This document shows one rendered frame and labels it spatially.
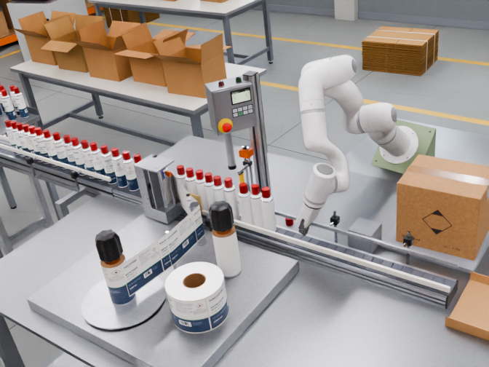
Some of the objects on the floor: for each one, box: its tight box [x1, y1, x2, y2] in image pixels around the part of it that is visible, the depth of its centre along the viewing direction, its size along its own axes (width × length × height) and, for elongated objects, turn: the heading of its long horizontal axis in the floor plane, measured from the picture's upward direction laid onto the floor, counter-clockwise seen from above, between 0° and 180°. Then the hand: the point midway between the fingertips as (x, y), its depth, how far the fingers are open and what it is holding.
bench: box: [87, 0, 274, 66], centre depth 697 cm, size 220×80×78 cm, turn 62°
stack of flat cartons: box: [362, 26, 440, 76], centre depth 620 cm, size 64×53×31 cm
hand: (303, 229), depth 231 cm, fingers closed
